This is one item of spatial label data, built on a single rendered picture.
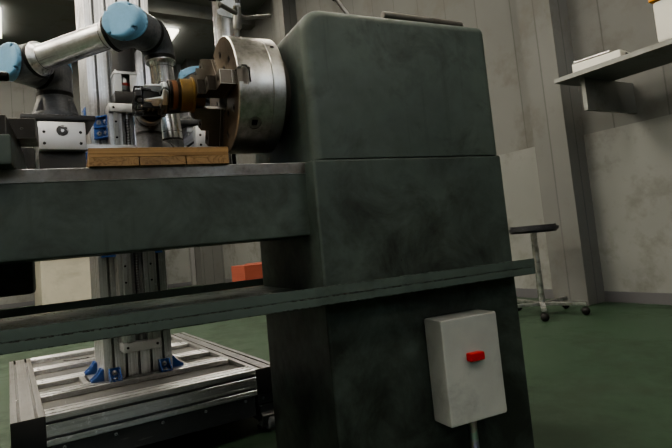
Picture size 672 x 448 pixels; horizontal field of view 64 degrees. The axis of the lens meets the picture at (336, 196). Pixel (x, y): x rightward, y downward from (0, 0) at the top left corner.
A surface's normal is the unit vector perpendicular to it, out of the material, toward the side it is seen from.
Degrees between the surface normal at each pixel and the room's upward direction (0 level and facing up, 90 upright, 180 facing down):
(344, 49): 90
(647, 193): 90
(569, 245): 90
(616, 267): 90
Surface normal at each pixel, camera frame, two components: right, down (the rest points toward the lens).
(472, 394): 0.43, -0.11
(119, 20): -0.13, -0.08
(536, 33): -0.85, 0.04
